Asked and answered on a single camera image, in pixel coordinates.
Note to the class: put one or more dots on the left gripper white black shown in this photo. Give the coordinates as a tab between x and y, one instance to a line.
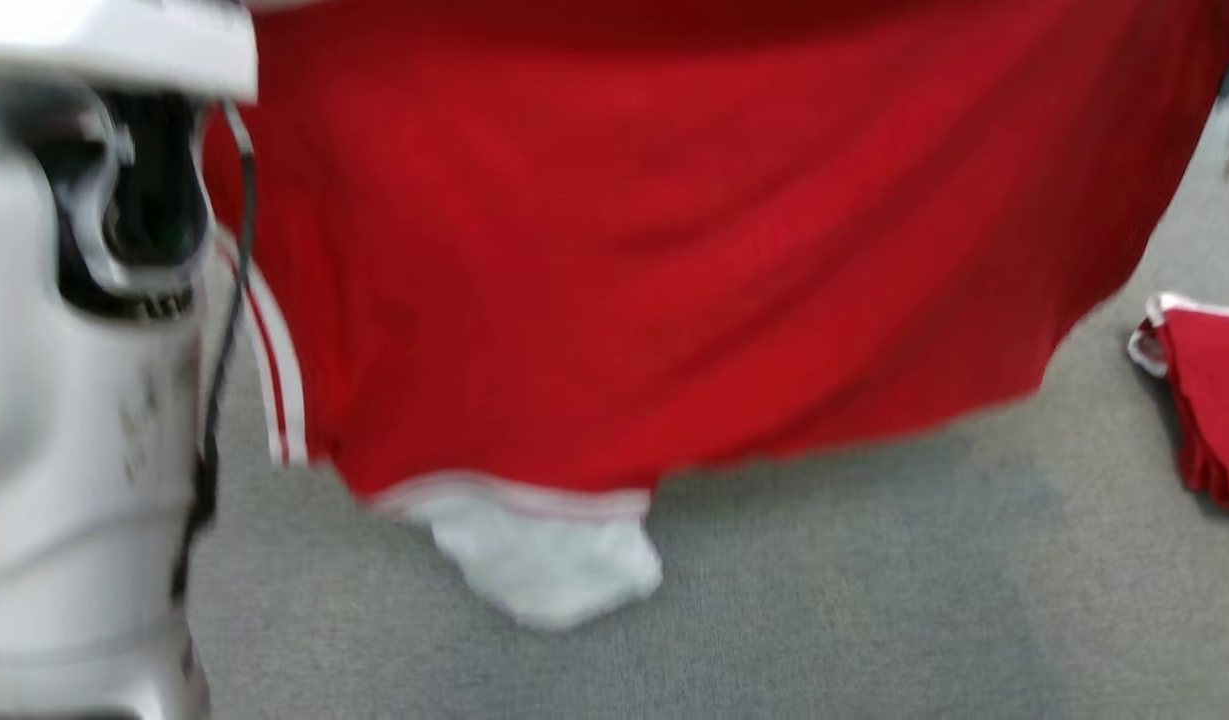
104	40

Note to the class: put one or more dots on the large red striped-cuff garment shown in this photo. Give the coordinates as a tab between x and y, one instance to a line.
674	250

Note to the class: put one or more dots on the red garment broad white trim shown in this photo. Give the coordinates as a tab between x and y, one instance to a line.
1219	400

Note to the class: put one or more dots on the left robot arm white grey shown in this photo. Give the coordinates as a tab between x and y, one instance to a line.
54	450

